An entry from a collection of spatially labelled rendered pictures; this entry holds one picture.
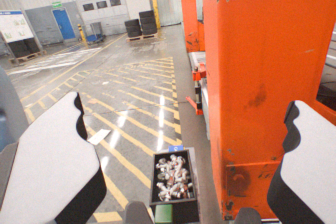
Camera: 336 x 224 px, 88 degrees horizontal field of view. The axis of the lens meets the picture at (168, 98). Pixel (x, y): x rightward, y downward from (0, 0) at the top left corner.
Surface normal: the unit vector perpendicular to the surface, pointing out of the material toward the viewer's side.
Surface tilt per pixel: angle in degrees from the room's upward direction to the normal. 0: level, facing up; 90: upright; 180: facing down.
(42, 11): 90
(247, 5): 90
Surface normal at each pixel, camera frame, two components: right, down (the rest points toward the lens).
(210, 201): -0.15, -0.88
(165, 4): 0.00, 0.47
